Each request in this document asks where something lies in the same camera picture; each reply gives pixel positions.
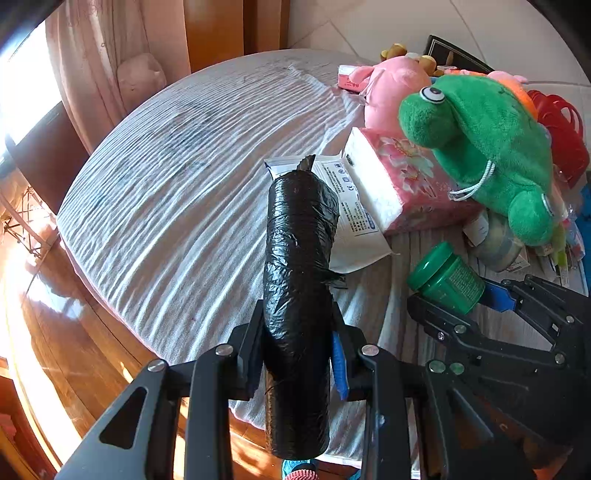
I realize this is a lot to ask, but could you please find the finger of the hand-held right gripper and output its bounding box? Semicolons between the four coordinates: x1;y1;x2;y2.
406;294;570;371
482;274;591;361

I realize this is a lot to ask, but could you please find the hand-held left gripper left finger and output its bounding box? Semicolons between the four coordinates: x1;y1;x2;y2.
54;299;269;480

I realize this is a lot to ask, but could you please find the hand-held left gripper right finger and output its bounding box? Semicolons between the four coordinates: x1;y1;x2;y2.
329;300;539;480

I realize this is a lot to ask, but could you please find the green plastic jar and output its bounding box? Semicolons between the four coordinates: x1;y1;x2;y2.
406;242;486;315

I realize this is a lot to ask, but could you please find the black garbage bag roll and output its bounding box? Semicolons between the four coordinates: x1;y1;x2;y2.
262;154;342;460

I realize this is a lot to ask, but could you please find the blue plastic crate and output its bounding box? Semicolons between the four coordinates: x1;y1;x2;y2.
579;185;591;259

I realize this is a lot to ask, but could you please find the pile of small toys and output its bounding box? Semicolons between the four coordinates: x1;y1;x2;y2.
526;175;591;296

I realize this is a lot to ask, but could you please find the teal pink slipper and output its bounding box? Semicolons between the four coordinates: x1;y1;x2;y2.
281;459;319;480

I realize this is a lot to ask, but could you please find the white face mask packet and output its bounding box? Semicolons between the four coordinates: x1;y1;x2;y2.
264;154;393;274

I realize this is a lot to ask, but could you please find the pink floral tissue pack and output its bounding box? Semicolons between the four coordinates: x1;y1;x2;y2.
344;127;485;236

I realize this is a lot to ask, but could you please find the green frog plush toy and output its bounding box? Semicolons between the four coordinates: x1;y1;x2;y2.
398;74;561;247

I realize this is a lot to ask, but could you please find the white ribbed tablecloth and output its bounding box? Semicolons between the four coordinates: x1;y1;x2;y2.
56;48;490;462

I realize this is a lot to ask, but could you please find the red toy suitcase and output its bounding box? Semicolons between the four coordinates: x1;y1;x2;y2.
526;90;591;188

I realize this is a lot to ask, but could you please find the large pink plush toy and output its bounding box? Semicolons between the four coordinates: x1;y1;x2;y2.
351;55;432;134

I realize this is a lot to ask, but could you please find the small pink box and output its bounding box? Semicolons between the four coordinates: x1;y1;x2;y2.
337;65;370;93

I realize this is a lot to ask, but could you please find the brown bear plush toy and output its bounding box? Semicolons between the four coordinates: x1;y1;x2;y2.
381;43;444;77

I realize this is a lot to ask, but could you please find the metal folding rack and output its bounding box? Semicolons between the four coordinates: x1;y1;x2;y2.
0;185;61;254

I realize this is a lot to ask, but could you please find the pink curtain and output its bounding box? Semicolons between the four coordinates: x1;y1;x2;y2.
44;0;192;158

